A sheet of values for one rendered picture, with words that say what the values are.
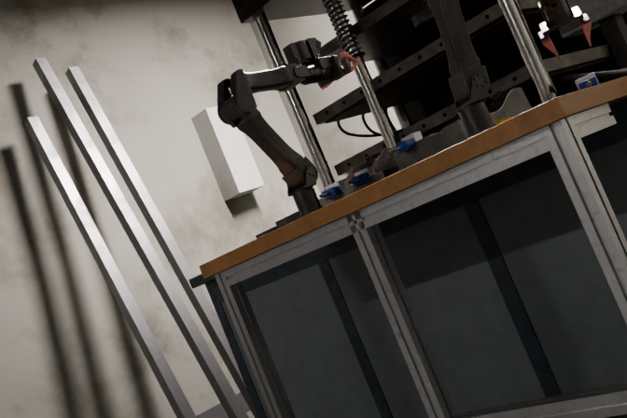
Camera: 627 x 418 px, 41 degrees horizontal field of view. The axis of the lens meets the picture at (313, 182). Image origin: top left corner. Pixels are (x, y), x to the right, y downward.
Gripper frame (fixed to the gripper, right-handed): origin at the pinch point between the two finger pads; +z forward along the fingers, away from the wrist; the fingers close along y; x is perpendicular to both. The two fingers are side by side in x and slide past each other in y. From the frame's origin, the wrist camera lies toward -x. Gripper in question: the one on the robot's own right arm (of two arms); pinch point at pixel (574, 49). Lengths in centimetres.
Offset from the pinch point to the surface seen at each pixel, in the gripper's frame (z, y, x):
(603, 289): 49, 17, 30
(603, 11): 26, -15, -79
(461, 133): 10.4, 35.2, -4.4
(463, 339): 62, 60, 13
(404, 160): 15, 55, -13
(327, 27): 56, 132, -336
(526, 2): 21, 6, -105
